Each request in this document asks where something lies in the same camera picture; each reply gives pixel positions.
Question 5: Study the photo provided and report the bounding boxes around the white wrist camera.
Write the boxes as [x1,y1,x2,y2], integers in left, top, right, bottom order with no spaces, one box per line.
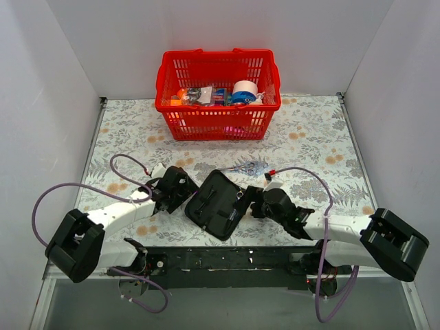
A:
[263,170,283,191]
[148,162,167,179]

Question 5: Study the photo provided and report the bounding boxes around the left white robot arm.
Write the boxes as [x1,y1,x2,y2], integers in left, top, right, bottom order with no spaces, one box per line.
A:
[45,164,198,283]

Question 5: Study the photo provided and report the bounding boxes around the floral patterned table mat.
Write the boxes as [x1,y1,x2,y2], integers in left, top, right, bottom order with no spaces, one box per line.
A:
[67,94,386,248]

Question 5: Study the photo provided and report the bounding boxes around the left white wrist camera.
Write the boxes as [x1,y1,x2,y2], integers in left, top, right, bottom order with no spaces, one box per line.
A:
[148,162,167,179]

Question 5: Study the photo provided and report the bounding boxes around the black zippered tool case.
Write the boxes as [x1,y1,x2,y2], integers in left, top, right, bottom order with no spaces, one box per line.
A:
[184,170,245,241]

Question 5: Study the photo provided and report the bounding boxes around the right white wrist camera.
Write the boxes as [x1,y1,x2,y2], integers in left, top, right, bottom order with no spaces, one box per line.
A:
[263,170,283,191]

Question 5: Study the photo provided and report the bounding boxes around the red plastic shopping basket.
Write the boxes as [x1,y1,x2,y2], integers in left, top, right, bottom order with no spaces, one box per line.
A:
[155,48,281,140]

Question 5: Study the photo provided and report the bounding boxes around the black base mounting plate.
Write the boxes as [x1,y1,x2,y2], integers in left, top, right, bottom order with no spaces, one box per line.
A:
[108,246,350,290]

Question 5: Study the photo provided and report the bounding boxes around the orange small box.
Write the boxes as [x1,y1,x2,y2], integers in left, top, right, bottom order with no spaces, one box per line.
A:
[170,96,182,106]

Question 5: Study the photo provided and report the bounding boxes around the colourful packaged item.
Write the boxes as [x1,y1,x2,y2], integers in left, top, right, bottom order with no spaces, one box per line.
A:
[210,88,230,107]

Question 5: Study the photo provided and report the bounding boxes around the silver hair scissors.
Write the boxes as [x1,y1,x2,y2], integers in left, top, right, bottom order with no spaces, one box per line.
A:
[219,161,269,177]

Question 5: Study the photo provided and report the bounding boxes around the white tape roll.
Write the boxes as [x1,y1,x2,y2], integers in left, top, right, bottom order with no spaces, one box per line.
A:
[231,80,258,105]

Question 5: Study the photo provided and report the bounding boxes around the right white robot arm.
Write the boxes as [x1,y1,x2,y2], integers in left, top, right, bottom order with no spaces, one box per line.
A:
[234,186,430,282]

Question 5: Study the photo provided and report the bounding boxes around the aluminium frame rail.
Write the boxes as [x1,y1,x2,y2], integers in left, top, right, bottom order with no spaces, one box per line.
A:
[45,245,415,283]

